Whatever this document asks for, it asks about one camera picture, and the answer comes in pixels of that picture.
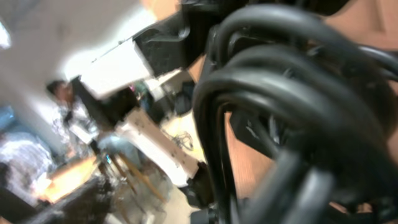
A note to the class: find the person in background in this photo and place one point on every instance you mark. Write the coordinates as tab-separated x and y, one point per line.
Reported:
70	111

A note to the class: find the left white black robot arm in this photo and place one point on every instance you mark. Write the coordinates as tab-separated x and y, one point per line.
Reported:
172	43

